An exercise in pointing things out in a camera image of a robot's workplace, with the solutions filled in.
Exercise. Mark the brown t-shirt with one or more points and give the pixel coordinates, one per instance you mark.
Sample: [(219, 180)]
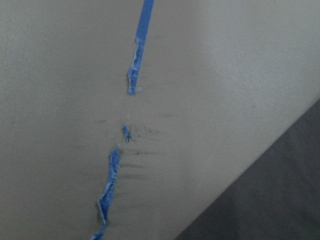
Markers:
[(276, 198)]

